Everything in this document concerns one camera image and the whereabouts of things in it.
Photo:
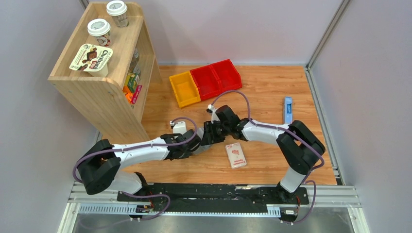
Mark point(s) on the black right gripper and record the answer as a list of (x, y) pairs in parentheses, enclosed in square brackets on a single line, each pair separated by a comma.
[(208, 138)]

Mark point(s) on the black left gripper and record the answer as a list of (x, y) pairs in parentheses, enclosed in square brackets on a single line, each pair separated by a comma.
[(187, 154)]

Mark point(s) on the grey leather card holder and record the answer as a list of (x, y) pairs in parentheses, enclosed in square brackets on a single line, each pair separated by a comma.
[(200, 147)]

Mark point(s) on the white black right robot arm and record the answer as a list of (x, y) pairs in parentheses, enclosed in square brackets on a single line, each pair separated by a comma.
[(300, 147)]

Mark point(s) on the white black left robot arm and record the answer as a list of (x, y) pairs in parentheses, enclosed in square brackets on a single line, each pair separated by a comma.
[(101, 167)]

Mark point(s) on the white sponge packet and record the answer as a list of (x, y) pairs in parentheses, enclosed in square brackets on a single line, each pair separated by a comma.
[(235, 155)]

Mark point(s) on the red plastic bin right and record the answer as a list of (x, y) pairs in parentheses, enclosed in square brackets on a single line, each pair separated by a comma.
[(227, 74)]

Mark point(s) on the red plastic bin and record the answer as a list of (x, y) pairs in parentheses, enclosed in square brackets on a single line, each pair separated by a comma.
[(227, 74), (207, 82)]

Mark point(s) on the red plastic bin middle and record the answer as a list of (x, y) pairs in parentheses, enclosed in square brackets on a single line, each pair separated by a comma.
[(207, 82)]

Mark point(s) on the yellow plastic bin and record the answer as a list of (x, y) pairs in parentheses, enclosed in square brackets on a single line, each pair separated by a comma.
[(185, 89)]

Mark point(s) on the blue toothbrush package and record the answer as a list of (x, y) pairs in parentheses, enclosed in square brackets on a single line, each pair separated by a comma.
[(287, 110)]

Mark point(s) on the pink box on shelf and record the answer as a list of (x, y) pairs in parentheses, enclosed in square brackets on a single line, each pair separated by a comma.
[(136, 94)]

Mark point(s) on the orange box on shelf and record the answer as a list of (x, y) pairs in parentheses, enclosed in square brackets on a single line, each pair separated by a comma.
[(128, 94)]

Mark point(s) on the green box on shelf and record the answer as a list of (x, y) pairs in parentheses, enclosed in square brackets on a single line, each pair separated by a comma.
[(131, 83)]

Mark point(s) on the clear jar on shelf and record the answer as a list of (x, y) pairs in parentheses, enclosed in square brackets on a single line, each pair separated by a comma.
[(134, 67)]

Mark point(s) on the wooden shelf unit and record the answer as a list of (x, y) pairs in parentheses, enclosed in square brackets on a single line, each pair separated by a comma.
[(101, 99)]

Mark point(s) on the Chobani yogurt cup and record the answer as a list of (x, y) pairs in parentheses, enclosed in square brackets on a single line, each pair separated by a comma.
[(92, 59)]

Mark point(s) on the white lidded cup front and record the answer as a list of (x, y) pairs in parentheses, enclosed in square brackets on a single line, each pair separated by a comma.
[(100, 29)]

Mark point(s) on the white lidded cup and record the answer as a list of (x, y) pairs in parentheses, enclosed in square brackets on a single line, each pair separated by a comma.
[(117, 9), (100, 29)]

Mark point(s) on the white lidded cup back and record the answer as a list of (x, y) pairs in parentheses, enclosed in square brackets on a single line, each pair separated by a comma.
[(117, 9)]

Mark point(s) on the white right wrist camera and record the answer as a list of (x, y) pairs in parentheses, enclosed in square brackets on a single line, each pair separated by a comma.
[(212, 111)]

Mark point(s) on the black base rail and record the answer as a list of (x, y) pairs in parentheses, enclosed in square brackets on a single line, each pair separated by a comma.
[(196, 196)]

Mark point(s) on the grey slotted cable duct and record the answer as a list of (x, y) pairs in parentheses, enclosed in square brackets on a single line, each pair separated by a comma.
[(132, 209)]

